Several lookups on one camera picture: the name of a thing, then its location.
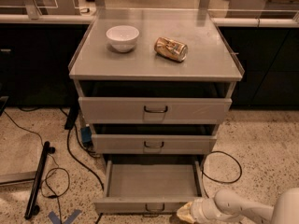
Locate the grey drawer cabinet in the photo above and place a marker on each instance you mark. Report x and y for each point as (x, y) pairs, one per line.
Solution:
(209, 70)

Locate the grey top drawer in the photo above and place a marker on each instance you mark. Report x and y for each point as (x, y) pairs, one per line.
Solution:
(154, 110)

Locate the crushed gold soda can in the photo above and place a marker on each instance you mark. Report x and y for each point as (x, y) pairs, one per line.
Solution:
(171, 49)

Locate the blue box on floor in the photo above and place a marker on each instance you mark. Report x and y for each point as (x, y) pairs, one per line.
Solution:
(86, 136)

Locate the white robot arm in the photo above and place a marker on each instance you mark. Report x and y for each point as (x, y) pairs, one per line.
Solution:
(227, 206)

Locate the black bar on floor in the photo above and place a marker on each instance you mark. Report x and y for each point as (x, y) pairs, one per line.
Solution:
(31, 205)

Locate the grey bottom drawer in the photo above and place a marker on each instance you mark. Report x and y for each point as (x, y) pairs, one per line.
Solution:
(150, 185)

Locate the grey drawer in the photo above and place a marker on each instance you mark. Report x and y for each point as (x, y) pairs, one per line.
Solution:
(153, 144)
(150, 185)
(154, 110)

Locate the grey middle drawer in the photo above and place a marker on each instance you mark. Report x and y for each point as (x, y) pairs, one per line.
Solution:
(153, 144)

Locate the padded gripper body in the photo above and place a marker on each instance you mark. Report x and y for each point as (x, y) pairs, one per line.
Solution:
(198, 211)

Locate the white ceramic bowl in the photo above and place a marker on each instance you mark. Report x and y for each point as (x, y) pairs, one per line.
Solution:
(122, 38)

